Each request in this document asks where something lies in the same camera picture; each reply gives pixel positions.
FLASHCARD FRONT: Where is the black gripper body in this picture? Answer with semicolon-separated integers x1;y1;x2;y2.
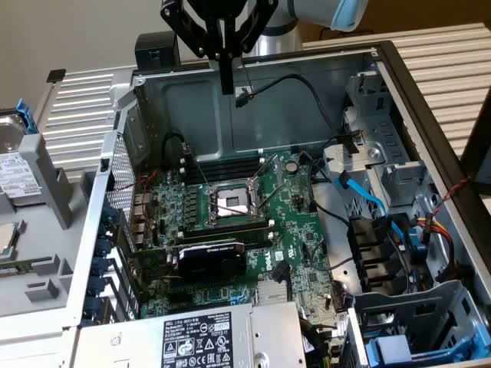
191;0;262;23

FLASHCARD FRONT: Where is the red yellow black power wire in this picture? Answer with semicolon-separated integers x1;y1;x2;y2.
416;214;458;281

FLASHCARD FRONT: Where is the blue plastic disk carrier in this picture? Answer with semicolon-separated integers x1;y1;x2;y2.
364;321;491;365

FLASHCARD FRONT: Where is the small black box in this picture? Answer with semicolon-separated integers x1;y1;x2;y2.
133;31;181;72

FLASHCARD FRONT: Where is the open grey PC case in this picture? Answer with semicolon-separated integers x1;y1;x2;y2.
63;40;491;368

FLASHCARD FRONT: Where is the metal locking lever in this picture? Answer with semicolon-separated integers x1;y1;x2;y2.
255;182;287;215
190;151;212;191

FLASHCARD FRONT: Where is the black RAM slot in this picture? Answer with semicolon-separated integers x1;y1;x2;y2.
179;159;268;186
176;218;275;241
179;149;266;173
180;229;276;250

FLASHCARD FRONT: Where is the grey metal drive cage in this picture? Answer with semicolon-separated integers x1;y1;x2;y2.
321;71;438;208

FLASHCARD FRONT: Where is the metal socket cover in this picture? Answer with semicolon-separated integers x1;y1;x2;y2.
245;153;279;216

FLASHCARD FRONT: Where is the CPU socket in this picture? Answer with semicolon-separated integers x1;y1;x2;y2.
203;178;269;227

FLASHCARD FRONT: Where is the green Dell motherboard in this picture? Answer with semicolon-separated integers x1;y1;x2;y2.
128;148;348;348

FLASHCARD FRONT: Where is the black graphics card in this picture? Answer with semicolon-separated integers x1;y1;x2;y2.
128;239;249;287

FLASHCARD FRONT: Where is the silver chipset heat sink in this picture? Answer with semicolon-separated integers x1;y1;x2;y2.
255;279;288;306

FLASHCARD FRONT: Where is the silver CPU chip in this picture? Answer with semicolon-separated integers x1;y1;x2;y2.
0;221;21;257

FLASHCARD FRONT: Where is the blue plastic latch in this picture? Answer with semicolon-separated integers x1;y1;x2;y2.
410;225;430;266

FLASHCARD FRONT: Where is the green RAM stick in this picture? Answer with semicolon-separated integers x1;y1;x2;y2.
0;257;54;278

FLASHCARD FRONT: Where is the grey power supply unit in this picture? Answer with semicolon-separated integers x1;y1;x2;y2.
74;301;308;368

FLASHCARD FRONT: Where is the grey plastic parts rack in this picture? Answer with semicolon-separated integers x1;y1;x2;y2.
0;132;101;319

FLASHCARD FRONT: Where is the thin black red wire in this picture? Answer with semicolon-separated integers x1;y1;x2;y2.
240;57;256;100

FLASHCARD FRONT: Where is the long black wire with plug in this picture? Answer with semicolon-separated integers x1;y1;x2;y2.
234;73;342;139

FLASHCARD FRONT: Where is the short black loop wire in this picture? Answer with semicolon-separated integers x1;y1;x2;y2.
161;132;192;164

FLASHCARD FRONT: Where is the blue SATA wire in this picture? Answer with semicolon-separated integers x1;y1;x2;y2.
334;170;407;250

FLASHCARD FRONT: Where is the black wire beside motherboard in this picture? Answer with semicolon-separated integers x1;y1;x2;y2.
306;151;352;225

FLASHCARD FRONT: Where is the thin black wire orange plug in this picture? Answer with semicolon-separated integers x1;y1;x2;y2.
306;237;328;271

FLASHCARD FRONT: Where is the dark brown stand post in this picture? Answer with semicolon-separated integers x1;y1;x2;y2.
459;87;491;185

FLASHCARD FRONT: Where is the black wire with wide plug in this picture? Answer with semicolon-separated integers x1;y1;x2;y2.
272;261;292;306

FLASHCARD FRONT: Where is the red black twisted wire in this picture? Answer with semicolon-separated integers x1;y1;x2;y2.
425;175;473;222

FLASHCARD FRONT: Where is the white wire label tag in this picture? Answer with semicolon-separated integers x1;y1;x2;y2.
334;310;349;340

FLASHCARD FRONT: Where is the braided black yellow wire bundle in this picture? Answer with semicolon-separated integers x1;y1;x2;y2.
298;316;334;368

